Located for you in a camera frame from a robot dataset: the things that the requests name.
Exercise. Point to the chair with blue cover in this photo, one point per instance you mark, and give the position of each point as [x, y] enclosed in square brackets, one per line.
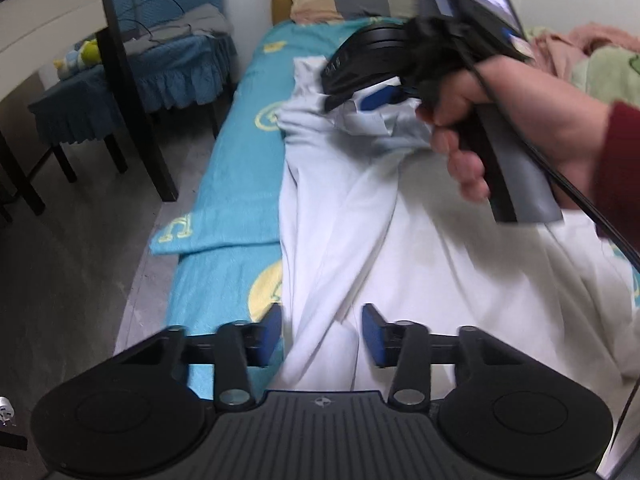
[170, 70]

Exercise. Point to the teal bed sheet yellow print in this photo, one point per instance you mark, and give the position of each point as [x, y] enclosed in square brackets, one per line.
[235, 170]

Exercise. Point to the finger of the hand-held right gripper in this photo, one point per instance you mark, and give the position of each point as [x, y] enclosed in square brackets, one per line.
[381, 97]

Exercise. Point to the yellow-green plush toy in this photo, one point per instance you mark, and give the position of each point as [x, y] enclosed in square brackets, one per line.
[85, 55]

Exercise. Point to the light green blanket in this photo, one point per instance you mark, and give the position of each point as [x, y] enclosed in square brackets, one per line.
[605, 74]

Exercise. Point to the person's right hand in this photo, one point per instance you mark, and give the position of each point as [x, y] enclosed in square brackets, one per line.
[550, 110]

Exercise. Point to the grey cloth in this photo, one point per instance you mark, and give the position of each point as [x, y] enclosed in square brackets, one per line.
[200, 22]

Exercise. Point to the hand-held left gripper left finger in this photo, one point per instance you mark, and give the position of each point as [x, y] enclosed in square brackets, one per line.
[270, 334]

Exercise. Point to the dark wooden table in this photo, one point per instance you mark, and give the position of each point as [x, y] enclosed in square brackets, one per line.
[127, 90]

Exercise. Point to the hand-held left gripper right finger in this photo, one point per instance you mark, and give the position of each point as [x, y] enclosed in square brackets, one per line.
[373, 335]

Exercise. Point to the person's right forearm red sleeve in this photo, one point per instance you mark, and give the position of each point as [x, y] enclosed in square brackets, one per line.
[620, 160]

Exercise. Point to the pink cloth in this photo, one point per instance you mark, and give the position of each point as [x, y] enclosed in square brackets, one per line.
[555, 50]

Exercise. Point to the white garment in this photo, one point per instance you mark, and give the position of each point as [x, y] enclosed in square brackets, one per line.
[400, 240]

